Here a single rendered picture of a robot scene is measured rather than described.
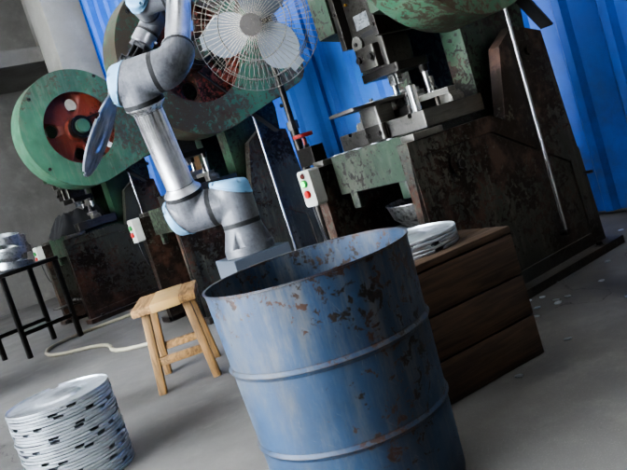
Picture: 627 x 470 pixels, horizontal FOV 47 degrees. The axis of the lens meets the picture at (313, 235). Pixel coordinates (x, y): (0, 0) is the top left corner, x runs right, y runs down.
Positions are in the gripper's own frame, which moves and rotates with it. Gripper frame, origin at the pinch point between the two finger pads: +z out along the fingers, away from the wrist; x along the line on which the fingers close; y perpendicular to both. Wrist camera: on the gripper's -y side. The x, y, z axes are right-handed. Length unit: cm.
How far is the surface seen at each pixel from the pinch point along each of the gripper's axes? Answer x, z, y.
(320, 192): 77, -6, -7
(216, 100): 30, -36, -123
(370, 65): 71, -52, 4
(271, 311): 54, 31, 126
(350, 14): 57, -66, -3
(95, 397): 37, 79, 45
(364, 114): 77, -36, 4
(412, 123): 90, -38, 19
